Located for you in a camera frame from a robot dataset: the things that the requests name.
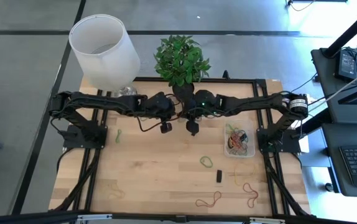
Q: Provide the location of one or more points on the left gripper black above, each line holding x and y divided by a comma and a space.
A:
161, 107

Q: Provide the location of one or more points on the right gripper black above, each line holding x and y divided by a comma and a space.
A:
205, 109

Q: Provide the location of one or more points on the dark rubber band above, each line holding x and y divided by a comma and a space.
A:
230, 143

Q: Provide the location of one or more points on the long red rubber band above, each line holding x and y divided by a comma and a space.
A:
237, 140
197, 203

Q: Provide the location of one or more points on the green potted plant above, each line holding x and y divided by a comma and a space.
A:
181, 59

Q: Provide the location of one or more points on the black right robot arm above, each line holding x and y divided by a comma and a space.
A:
253, 104

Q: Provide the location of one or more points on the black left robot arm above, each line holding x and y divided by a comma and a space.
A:
104, 101

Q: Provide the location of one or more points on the clear plastic bin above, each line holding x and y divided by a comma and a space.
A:
250, 152

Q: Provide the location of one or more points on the thick black rubber band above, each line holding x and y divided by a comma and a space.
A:
219, 176

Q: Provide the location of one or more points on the large yellow rubber band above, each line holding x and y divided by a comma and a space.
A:
235, 175

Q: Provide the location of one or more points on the white shade table lamp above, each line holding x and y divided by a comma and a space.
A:
104, 53

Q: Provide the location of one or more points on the white paper sheet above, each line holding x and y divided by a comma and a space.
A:
303, 146

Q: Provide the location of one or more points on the dark grey desk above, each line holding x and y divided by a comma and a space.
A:
346, 130

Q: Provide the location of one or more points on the black caster wheel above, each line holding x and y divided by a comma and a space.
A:
329, 187

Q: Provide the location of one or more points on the black power adapter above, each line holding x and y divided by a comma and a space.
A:
346, 65

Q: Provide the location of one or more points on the black diagonal pole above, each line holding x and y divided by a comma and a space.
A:
349, 31

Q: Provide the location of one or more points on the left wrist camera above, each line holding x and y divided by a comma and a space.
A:
166, 127

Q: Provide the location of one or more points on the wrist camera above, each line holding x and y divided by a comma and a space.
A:
192, 127
166, 127

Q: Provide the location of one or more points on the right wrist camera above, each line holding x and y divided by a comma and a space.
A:
192, 127

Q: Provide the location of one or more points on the black camera gantry bar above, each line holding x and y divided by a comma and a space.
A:
26, 219

